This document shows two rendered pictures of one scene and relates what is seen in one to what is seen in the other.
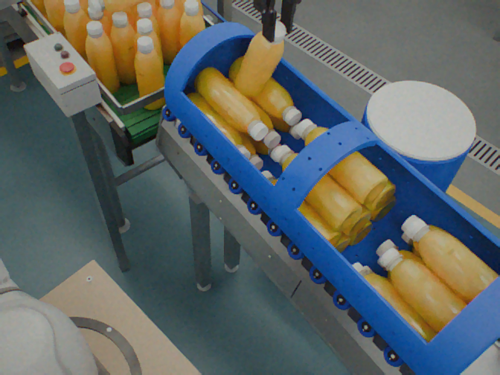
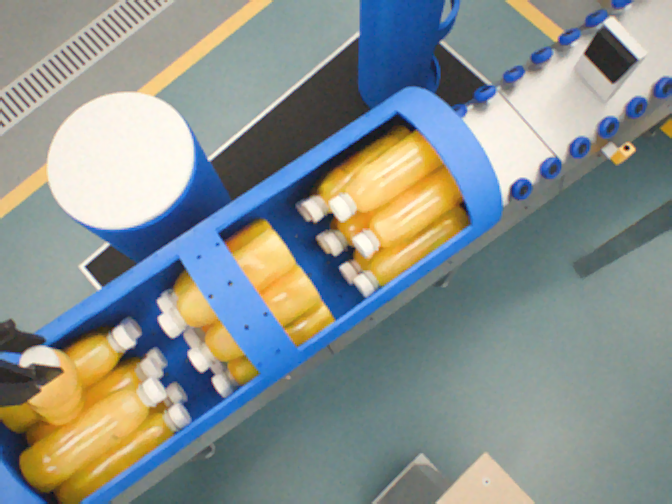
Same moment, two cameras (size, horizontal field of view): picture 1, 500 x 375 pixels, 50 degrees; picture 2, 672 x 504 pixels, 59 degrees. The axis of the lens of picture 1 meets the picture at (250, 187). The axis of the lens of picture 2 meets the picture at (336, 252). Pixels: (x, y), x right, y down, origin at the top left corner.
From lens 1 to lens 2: 0.51 m
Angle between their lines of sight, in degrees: 36
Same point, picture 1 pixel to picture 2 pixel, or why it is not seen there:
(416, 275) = (398, 221)
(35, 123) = not seen: outside the picture
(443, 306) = (434, 200)
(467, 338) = (484, 187)
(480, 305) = (458, 166)
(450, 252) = (385, 179)
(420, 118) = (122, 158)
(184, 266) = (178, 474)
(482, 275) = (415, 153)
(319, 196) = (282, 317)
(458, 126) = (140, 114)
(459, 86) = not seen: outside the picture
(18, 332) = not seen: outside the picture
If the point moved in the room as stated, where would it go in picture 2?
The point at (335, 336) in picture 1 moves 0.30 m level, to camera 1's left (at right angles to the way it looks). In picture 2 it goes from (387, 310) to (375, 466)
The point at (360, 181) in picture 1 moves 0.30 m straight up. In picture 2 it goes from (277, 263) to (242, 193)
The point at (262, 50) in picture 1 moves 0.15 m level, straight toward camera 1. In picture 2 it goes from (61, 385) to (178, 398)
